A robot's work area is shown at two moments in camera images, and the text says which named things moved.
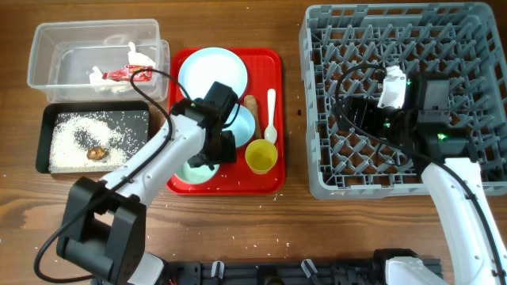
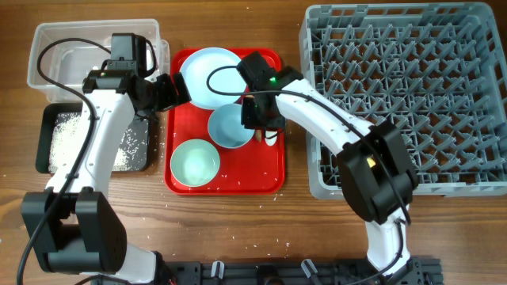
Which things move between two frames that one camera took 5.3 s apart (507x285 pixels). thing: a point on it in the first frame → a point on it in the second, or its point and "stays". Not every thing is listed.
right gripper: (366, 107) → (248, 121)
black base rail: (365, 271) stays
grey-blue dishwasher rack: (346, 49) stays
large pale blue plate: (205, 66) stays
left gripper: (226, 155) → (169, 98)
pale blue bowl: (242, 122) stays
